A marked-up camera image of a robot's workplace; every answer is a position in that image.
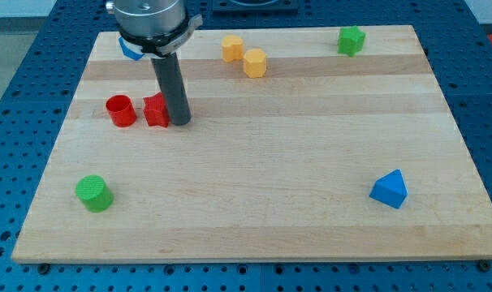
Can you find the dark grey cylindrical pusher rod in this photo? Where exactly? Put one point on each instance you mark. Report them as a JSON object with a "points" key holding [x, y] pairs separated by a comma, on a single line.
{"points": [[170, 81]]}

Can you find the blue block behind arm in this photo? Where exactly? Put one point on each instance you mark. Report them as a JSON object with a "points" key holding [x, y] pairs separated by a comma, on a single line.
{"points": [[130, 50]]}

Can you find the red star block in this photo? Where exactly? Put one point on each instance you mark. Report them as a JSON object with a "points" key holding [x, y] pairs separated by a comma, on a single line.
{"points": [[155, 111]]}

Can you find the green star block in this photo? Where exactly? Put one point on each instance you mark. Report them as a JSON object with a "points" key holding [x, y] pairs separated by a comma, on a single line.
{"points": [[351, 40]]}

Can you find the red cylinder block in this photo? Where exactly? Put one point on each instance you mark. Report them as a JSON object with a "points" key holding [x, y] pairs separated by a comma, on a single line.
{"points": [[121, 110]]}

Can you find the yellow heart block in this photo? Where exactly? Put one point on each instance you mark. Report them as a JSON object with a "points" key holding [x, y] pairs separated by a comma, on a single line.
{"points": [[232, 48]]}

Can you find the yellow hexagon block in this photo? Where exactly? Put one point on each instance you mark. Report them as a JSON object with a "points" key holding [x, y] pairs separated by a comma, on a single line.
{"points": [[255, 63]]}

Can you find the green cylinder block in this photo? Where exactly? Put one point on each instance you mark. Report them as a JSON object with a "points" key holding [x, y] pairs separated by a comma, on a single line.
{"points": [[94, 193]]}

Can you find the wooden board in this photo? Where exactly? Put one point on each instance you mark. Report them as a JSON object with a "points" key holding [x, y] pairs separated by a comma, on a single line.
{"points": [[273, 169]]}

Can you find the blue triangle block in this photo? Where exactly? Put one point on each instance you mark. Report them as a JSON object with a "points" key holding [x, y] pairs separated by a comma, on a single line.
{"points": [[390, 189]]}

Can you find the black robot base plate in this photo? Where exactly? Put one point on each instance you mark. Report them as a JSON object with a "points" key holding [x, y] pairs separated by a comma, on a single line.
{"points": [[243, 6]]}

